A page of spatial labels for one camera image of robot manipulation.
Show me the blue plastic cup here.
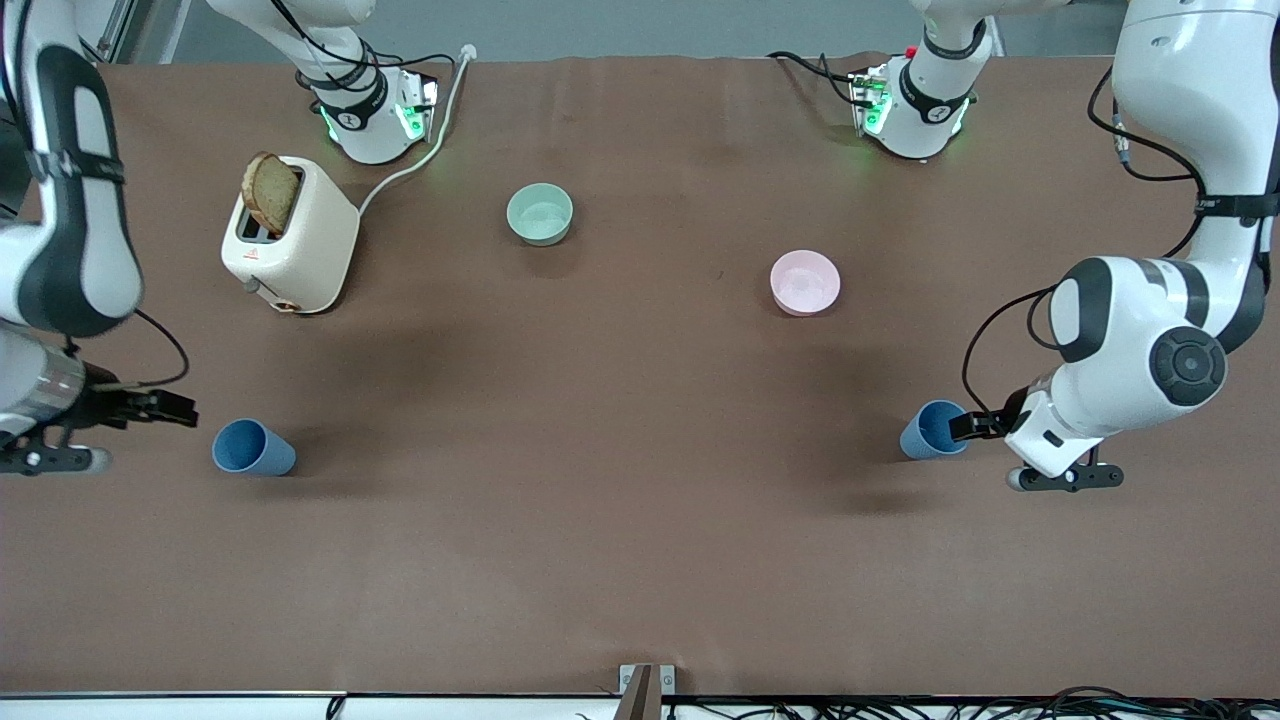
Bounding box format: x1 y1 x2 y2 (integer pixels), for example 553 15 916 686
211 418 298 477
899 400 969 461

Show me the cream white toaster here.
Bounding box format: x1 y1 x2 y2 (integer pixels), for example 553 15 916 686
220 155 361 316

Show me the pink bowl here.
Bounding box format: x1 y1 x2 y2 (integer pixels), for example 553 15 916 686
769 250 842 318

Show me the brown bread slice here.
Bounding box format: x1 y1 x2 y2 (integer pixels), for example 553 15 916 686
241 151 302 237

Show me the mint green bowl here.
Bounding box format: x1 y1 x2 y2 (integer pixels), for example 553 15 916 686
505 182 575 247

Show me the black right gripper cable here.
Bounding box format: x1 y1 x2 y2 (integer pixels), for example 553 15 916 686
92 308 192 393

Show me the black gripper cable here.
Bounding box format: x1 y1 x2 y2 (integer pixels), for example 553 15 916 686
92 308 192 393
961 284 1063 417

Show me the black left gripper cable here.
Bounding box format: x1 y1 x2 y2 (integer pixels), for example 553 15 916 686
961 284 1063 417

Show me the black cable bundle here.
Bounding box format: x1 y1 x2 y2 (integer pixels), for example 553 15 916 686
660 685 1280 720
0 691 1280 720

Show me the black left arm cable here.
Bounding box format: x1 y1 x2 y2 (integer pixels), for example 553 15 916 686
1087 64 1213 263

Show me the white toaster power cable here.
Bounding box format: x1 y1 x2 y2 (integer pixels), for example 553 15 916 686
357 44 478 217

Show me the black right base cable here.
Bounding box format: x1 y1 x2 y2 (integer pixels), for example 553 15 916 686
268 0 459 109

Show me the black base cable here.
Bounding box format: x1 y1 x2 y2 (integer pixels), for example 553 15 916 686
268 0 459 109
766 50 873 113

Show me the black left base cable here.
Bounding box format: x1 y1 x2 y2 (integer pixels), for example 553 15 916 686
766 50 873 113

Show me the grey metal table bracket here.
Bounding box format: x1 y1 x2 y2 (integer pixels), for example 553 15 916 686
618 663 677 720

